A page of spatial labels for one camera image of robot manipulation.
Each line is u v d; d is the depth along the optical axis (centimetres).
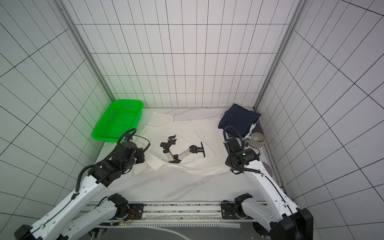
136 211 72
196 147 96
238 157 53
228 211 73
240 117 103
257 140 98
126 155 55
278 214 39
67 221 42
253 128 102
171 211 75
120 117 115
